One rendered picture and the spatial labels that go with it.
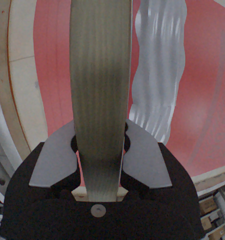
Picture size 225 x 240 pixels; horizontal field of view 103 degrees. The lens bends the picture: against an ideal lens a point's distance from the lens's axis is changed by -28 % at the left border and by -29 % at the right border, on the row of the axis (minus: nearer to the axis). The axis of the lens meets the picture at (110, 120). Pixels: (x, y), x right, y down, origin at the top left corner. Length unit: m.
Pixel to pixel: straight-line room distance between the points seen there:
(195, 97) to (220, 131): 0.14
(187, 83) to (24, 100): 0.25
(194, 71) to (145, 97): 0.09
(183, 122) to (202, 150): 0.11
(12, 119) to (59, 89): 0.09
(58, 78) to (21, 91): 0.07
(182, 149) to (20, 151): 0.31
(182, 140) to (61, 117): 0.22
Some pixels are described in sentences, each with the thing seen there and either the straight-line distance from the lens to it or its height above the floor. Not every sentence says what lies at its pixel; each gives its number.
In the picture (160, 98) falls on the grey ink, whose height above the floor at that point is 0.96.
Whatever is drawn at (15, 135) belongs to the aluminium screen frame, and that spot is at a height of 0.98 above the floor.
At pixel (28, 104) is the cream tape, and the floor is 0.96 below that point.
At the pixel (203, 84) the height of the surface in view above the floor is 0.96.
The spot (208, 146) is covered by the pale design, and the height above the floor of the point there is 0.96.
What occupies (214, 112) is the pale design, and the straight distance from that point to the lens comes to 0.27.
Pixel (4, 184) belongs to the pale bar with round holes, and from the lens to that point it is 0.31.
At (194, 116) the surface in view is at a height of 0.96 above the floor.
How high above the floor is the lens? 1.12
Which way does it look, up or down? 62 degrees down
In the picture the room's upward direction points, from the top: 174 degrees clockwise
